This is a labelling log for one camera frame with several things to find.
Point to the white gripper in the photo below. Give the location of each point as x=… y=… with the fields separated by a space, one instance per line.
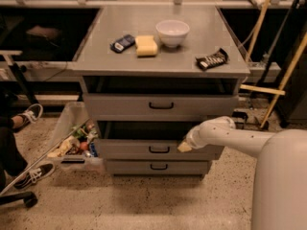
x=193 y=139

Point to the grey drawer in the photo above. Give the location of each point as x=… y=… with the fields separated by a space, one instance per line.
x=141 y=167
x=124 y=140
x=129 y=107

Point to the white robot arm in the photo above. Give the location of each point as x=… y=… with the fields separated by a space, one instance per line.
x=279 y=199

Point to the grey bottom drawer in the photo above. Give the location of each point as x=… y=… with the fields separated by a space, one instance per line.
x=141 y=167

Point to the grey drawer cabinet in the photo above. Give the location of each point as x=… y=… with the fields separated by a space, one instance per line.
x=171 y=71

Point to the grey top drawer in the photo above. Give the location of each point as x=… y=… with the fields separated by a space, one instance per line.
x=129 y=107

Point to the blue soda can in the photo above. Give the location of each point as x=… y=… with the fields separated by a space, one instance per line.
x=92 y=150

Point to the black candy bar wrapper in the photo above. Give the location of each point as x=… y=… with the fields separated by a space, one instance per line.
x=217 y=59

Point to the red apple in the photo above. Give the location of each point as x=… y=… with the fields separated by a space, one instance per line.
x=84 y=146

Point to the clear plastic bin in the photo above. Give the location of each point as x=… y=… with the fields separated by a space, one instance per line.
x=72 y=141

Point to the yellow sponge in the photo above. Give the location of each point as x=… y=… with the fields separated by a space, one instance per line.
x=145 y=46

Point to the white bowl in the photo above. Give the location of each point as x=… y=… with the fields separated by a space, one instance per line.
x=172 y=32

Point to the blue snack packet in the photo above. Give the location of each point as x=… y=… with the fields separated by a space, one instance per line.
x=122 y=44

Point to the tan snack bag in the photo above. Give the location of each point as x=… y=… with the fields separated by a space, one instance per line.
x=64 y=147

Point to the black sneaker far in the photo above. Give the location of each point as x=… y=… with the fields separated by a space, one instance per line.
x=29 y=116

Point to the black sneaker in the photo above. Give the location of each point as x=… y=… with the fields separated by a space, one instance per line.
x=29 y=116
x=34 y=175

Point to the black sneaker near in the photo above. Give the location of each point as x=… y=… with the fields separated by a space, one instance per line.
x=34 y=175

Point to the black chair base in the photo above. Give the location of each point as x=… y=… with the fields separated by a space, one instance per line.
x=29 y=199

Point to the black trouser leg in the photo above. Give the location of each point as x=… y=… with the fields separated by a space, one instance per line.
x=11 y=161

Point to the dark box under shelf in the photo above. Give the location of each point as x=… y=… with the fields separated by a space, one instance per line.
x=38 y=33

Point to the wooden stick frame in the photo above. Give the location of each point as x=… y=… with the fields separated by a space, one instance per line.
x=266 y=60

